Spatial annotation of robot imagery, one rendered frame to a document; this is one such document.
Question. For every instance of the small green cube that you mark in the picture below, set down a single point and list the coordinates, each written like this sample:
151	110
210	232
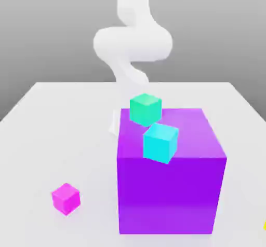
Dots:
144	110

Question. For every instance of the small magenta cube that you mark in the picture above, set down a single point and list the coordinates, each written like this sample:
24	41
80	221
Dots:
66	199

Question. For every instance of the large purple box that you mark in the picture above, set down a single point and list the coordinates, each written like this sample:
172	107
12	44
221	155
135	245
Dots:
170	188

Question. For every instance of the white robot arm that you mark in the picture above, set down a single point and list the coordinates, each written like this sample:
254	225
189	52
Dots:
133	43

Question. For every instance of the small cyan cube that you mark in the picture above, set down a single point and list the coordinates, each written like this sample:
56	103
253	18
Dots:
159	145

